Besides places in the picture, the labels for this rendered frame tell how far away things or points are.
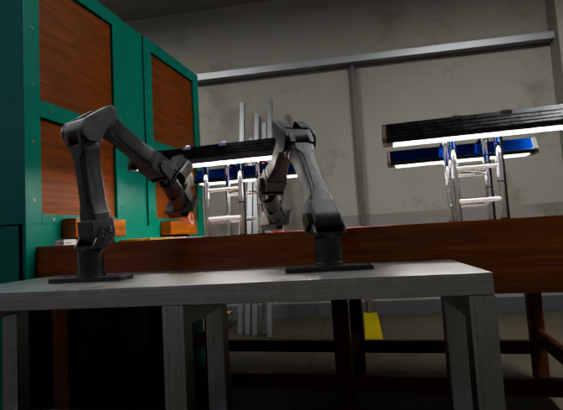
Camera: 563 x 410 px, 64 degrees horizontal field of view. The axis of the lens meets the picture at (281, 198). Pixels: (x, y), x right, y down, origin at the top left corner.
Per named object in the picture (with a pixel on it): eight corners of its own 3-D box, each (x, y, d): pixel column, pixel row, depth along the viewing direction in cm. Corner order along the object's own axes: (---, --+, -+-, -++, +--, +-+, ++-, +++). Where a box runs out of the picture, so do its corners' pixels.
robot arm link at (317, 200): (309, 237, 106) (280, 140, 125) (335, 236, 108) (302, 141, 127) (317, 222, 102) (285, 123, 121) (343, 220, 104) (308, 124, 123)
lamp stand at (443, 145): (501, 242, 178) (490, 132, 181) (447, 246, 183) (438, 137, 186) (492, 241, 196) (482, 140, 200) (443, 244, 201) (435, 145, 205)
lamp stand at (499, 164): (529, 246, 139) (514, 105, 143) (460, 250, 144) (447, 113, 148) (513, 245, 157) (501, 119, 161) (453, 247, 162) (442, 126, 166)
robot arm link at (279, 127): (255, 181, 147) (276, 108, 124) (281, 180, 149) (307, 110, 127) (263, 211, 139) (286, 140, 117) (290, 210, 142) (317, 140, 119)
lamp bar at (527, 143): (539, 152, 188) (538, 134, 189) (387, 166, 204) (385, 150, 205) (534, 154, 196) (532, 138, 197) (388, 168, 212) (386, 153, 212)
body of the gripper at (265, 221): (264, 215, 159) (258, 200, 154) (291, 213, 156) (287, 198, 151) (261, 229, 154) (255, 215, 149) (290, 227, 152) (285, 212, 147)
